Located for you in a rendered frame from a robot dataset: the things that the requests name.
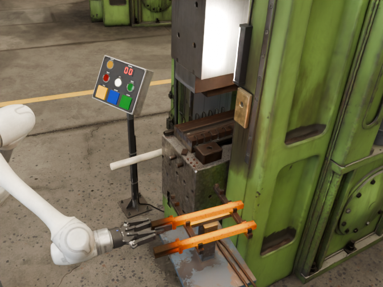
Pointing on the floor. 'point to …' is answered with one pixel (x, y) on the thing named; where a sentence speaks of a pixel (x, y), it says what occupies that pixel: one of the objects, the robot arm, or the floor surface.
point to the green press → (131, 12)
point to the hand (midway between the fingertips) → (162, 225)
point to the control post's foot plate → (126, 205)
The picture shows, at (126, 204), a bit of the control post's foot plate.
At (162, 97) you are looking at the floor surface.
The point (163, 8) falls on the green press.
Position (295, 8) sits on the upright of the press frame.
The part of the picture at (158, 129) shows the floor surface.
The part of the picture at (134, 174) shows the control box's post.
